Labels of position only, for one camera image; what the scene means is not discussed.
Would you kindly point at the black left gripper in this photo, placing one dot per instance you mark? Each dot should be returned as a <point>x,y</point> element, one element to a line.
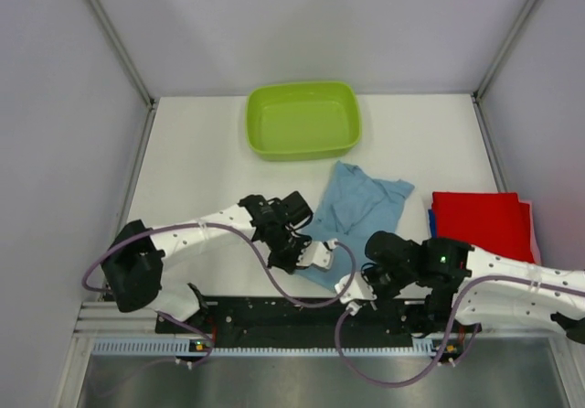
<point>289,265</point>

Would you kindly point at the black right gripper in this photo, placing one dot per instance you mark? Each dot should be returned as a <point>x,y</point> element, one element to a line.
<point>381,297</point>

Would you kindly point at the light blue t shirt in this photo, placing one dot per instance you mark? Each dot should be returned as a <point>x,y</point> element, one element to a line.
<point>353,207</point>

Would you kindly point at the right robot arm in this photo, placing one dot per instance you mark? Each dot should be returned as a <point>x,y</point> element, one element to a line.
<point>436,284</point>

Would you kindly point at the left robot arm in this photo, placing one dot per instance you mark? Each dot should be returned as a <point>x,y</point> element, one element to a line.
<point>137,271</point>

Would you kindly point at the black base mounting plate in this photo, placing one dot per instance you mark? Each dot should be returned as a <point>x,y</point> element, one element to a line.
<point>274,322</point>

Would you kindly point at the blue white folded t shirt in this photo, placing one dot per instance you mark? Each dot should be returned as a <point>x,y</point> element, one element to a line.
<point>432,223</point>

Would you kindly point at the green plastic basin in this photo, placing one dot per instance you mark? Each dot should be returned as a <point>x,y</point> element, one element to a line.
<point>298,121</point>

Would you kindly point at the red folded t shirt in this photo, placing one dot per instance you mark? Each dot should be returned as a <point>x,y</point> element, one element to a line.
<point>492,221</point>

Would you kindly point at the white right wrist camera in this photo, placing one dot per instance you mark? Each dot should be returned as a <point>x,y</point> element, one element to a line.
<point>353,291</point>

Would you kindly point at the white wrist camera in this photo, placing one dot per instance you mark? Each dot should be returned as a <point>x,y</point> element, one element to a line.
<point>353,291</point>
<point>317,254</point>

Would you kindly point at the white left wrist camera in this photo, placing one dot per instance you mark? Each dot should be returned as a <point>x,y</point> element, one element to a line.
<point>317,254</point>

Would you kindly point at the left aluminium corner post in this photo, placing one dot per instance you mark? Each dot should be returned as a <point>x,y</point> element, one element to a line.
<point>119,51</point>

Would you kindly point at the aluminium corner post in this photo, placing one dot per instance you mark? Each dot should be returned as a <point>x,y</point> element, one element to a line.
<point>515,32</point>
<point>119,51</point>

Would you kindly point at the right aluminium corner post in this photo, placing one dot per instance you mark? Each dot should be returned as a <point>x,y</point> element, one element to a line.
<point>515,32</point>

